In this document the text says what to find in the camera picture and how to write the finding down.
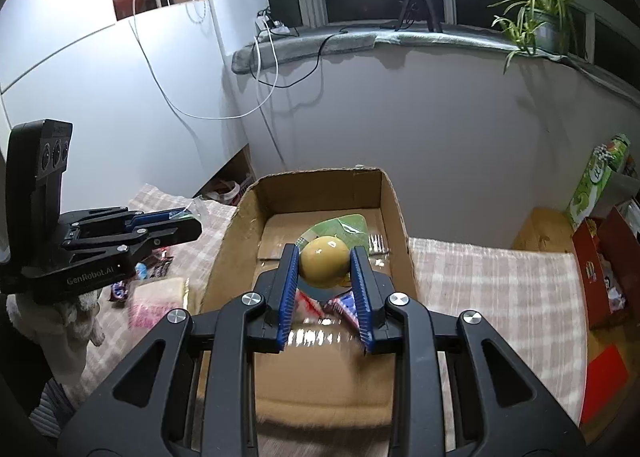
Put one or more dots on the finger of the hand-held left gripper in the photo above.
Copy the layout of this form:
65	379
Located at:
150	218
165	234

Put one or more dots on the grey striped clothing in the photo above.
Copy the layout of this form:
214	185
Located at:
50	412

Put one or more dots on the pink sliced bread packet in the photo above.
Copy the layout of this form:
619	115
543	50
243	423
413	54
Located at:
150	309

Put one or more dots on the brown cardboard carton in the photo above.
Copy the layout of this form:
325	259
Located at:
542	232

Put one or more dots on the red white candy packet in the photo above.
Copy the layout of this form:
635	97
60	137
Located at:
307	304

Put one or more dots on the green white carton box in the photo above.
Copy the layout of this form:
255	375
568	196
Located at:
592	187

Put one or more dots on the clear snack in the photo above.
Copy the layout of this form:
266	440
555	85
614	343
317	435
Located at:
192	209

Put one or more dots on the yellow round fruit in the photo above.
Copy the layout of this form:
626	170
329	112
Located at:
324	259

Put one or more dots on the person's left hand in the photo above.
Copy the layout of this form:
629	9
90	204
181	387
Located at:
82	309

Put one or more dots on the clear foil packet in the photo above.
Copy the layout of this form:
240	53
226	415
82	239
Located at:
377	243

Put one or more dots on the grey windowsill cloth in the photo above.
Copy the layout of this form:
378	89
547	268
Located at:
310	44

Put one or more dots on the white power strip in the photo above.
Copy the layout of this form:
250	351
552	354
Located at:
270	27

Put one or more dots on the white cabinet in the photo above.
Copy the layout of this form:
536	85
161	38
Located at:
125	87

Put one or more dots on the potted spider plant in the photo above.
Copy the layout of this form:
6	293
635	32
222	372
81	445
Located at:
542	19

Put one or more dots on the white red plastic bag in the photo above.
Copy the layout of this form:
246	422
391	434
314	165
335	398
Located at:
225	189

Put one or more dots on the light green snack packet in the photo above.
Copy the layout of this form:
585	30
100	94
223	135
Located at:
345	227

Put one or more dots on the red flat box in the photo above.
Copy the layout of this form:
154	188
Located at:
605	382

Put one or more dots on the cardboard box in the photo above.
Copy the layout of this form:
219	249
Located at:
325	192

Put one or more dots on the red open box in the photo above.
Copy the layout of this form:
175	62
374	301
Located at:
605	267

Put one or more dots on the red blue candy packet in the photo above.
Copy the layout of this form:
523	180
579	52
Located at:
345	309

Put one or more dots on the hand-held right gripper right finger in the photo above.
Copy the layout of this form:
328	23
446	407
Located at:
361	297

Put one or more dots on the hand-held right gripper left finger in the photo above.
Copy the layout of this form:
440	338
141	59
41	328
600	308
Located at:
287	287

